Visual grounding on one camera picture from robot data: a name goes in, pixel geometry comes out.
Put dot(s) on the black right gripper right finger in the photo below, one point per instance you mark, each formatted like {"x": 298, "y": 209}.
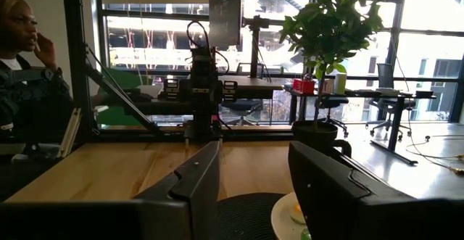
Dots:
{"x": 326, "y": 196}

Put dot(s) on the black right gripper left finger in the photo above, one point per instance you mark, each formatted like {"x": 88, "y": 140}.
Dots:
{"x": 195, "y": 203}

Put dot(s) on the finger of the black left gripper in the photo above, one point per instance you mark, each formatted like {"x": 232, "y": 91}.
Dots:
{"x": 230, "y": 91}
{"x": 171, "y": 89}

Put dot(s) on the orange iced donut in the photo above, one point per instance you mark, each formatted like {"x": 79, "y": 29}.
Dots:
{"x": 298, "y": 214}

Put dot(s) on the green iced sprinkled donut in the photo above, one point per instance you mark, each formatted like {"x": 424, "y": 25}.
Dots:
{"x": 305, "y": 235}

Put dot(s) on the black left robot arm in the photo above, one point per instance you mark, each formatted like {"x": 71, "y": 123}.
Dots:
{"x": 203, "y": 122}

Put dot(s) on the green board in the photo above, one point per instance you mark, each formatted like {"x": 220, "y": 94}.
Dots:
{"x": 123, "y": 80}

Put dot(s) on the white round plate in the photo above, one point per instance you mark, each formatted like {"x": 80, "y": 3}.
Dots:
{"x": 282, "y": 222}

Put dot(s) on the black monitor stand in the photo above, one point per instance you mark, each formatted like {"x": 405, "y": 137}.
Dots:
{"x": 255, "y": 48}

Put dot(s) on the black diagonal rig brace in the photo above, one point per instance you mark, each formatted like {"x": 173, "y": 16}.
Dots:
{"x": 119, "y": 93}

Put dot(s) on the dark round woven mat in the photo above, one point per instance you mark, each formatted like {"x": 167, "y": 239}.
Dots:
{"x": 246, "y": 218}

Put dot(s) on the black plant pot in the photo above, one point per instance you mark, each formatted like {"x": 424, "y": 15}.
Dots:
{"x": 313, "y": 135}

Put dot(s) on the red box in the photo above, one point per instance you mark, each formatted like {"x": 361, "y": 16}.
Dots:
{"x": 303, "y": 86}

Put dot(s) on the black computer monitor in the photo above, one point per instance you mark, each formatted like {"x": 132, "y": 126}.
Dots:
{"x": 225, "y": 13}

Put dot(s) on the black office chair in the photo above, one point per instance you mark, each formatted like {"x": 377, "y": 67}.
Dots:
{"x": 331, "y": 104}

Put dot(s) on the black office desk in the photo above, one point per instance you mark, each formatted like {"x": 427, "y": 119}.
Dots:
{"x": 395, "y": 124}

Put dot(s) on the white cylinder cup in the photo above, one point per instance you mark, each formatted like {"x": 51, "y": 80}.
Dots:
{"x": 340, "y": 83}

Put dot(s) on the light wooden slats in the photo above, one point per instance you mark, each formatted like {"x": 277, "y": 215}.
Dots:
{"x": 70, "y": 135}

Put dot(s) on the green leafy small tree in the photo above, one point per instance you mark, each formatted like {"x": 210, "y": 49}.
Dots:
{"x": 330, "y": 26}

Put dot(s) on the grey office chair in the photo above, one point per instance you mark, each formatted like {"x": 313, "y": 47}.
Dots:
{"x": 386, "y": 87}

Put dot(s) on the person's hand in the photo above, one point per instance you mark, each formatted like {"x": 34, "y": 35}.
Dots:
{"x": 46, "y": 51}

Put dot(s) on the person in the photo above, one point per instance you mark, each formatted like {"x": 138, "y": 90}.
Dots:
{"x": 29, "y": 95}

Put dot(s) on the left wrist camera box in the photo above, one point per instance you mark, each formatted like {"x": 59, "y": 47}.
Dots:
{"x": 202, "y": 62}

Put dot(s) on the black table frame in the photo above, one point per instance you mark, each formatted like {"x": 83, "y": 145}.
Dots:
{"x": 253, "y": 135}

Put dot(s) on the black upright rig post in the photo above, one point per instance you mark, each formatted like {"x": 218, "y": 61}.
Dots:
{"x": 77, "y": 69}

